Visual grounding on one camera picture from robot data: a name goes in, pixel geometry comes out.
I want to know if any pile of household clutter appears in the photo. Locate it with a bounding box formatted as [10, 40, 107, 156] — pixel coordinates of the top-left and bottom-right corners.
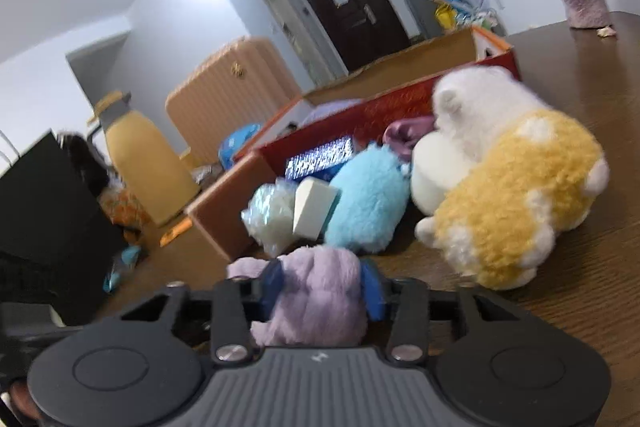
[420, 0, 501, 32]

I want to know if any blue plush toy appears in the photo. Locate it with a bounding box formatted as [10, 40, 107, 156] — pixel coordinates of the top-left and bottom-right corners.
[325, 143, 413, 255]

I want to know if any mauve cloth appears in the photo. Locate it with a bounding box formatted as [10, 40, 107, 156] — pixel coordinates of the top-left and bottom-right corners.
[382, 117, 436, 158]

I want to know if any white round plush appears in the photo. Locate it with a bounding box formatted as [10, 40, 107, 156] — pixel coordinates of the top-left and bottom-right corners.
[411, 132, 481, 215]

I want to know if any orange patterned pouch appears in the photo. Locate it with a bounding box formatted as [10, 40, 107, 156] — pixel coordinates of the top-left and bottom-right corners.
[100, 189, 151, 228]

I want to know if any shiny blue packet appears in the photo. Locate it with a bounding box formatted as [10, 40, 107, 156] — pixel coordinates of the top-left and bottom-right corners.
[285, 137, 356, 182]

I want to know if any white and yellow plush dog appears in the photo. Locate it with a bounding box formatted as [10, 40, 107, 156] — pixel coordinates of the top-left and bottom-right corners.
[415, 66, 611, 290]

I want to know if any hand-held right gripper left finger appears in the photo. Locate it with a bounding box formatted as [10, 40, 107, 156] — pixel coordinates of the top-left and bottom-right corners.
[120, 261, 287, 365]

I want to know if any dark brown entrance door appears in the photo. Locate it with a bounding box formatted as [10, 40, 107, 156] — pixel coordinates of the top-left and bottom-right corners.
[294, 0, 411, 72]

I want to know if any white sponge block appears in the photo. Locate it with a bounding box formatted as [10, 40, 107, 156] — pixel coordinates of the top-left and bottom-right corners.
[292, 178, 341, 240]

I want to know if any white interior door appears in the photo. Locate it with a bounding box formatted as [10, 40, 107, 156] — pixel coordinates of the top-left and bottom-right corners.
[252, 0, 346, 88]

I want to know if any red and orange cardboard box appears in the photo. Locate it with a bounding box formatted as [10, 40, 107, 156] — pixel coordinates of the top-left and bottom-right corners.
[185, 25, 521, 260]

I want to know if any black box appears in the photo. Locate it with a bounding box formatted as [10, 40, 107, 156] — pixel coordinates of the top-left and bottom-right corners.
[0, 129, 126, 328]

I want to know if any small blue packet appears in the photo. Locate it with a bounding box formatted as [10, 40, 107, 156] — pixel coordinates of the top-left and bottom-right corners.
[102, 247, 143, 293]

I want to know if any blue tissue pack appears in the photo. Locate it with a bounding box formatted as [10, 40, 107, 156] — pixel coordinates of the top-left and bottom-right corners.
[218, 123, 263, 170]

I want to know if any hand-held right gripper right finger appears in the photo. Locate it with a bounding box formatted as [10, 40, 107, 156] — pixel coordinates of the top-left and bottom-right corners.
[360, 259, 523, 362]

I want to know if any yellow thermos jug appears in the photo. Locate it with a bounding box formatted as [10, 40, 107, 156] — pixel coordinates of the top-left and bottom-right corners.
[87, 91, 201, 228]

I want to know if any clear plastic bag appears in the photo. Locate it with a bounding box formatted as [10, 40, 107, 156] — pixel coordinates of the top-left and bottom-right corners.
[241, 179, 301, 258]

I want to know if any pink ribbed suitcase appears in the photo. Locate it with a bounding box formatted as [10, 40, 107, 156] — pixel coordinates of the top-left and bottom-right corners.
[165, 36, 303, 168]

